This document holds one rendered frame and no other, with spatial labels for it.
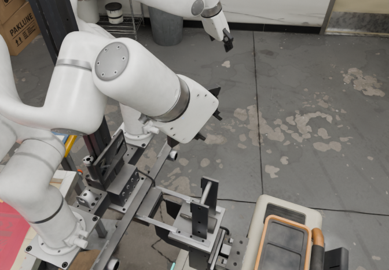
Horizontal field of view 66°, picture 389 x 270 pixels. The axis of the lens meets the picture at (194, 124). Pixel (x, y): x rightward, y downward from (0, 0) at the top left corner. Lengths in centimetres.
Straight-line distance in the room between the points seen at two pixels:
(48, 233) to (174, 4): 67
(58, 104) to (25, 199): 35
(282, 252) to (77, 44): 86
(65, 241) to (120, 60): 63
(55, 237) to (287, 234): 70
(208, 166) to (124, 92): 210
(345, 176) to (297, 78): 127
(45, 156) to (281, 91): 274
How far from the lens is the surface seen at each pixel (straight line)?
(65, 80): 41
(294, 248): 107
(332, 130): 295
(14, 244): 124
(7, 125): 72
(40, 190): 73
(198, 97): 47
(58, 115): 40
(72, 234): 91
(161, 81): 38
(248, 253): 113
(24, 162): 72
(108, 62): 37
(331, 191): 251
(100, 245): 219
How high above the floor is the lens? 195
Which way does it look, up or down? 46 degrees down
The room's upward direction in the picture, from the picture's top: straight up
